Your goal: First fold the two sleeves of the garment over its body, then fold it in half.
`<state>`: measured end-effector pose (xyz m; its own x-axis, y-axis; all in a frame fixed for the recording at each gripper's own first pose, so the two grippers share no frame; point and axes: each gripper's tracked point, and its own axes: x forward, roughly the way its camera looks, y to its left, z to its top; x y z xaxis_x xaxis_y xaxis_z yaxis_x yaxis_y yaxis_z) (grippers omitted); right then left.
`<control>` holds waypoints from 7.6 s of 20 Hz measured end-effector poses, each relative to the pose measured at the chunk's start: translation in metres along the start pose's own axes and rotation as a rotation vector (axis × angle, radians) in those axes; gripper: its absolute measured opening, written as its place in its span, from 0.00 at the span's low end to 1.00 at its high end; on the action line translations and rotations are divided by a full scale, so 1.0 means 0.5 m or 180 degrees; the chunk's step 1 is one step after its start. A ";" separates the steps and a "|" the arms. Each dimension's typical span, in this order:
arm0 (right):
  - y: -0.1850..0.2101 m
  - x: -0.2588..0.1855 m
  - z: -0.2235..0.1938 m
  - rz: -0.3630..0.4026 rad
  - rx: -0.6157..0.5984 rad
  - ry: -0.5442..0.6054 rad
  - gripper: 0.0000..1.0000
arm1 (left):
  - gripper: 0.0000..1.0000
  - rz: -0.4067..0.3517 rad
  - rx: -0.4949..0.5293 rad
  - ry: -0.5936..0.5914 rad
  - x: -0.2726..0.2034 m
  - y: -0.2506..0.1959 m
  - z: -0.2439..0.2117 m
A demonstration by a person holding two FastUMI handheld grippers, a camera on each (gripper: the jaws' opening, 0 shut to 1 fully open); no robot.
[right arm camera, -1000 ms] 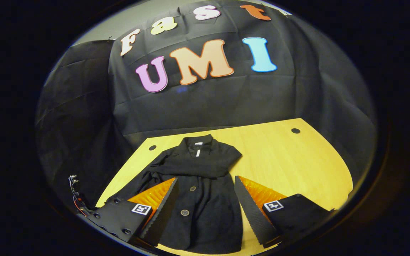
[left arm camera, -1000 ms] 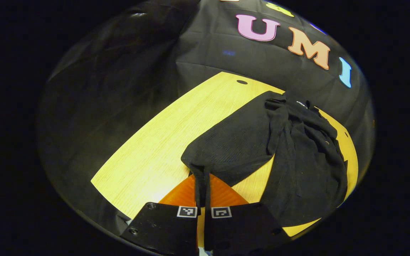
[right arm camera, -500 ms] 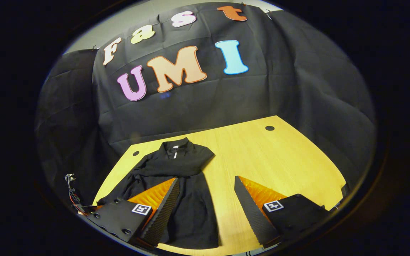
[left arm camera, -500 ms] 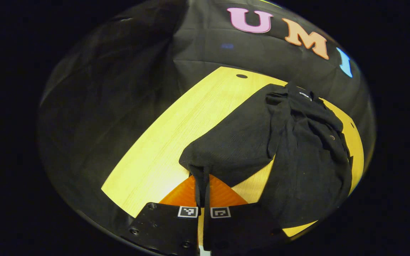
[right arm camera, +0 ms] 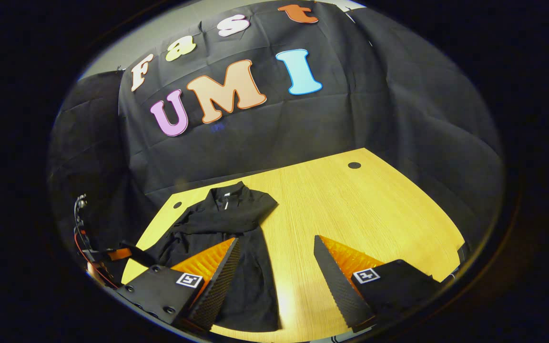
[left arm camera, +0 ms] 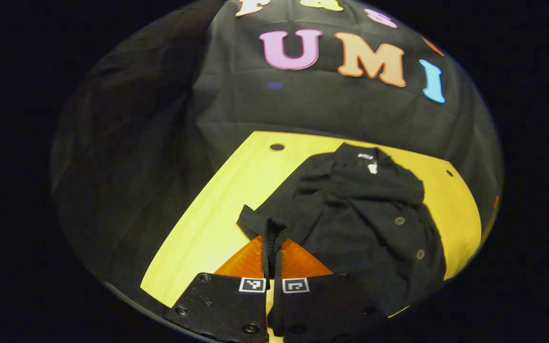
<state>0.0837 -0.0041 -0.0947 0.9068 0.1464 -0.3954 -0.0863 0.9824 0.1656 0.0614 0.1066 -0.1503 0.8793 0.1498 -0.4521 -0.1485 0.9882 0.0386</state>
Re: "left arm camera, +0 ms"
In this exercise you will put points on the black backdrop cloth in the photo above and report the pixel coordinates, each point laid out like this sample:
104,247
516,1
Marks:
279,105

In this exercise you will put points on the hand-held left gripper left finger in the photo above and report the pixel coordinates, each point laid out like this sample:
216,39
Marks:
222,305

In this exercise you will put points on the black buttoned jacket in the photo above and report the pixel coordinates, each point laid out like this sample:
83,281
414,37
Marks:
360,200

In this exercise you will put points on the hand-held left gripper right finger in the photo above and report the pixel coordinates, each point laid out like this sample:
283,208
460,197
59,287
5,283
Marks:
322,305

